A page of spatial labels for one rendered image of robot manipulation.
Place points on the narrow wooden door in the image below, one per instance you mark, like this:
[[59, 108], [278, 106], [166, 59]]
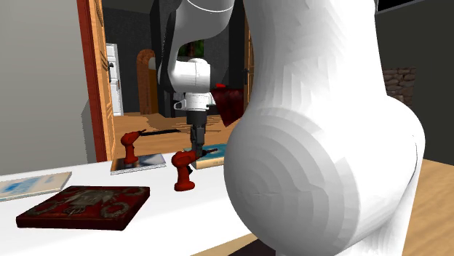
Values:
[[249, 71]]

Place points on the brown arched door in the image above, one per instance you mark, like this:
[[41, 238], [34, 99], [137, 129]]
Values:
[[145, 85]]

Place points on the teal book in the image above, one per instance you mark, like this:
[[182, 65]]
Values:
[[212, 157]]

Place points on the orange wooden door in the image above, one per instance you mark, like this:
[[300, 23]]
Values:
[[99, 81]]

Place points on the grey blue book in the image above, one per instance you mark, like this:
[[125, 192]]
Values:
[[150, 161]]

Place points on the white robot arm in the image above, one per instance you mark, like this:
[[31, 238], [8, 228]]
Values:
[[319, 141]]

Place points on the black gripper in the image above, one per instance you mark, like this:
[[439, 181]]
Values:
[[197, 118]]

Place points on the dark red patterned book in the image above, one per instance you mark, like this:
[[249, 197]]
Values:
[[85, 207]]

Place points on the red toy drill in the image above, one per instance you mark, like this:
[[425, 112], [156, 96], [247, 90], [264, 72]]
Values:
[[182, 170], [129, 145]]

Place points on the pale blue white book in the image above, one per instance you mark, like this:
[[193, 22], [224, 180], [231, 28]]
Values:
[[32, 184]]

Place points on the white door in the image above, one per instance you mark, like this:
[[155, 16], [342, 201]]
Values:
[[114, 81]]

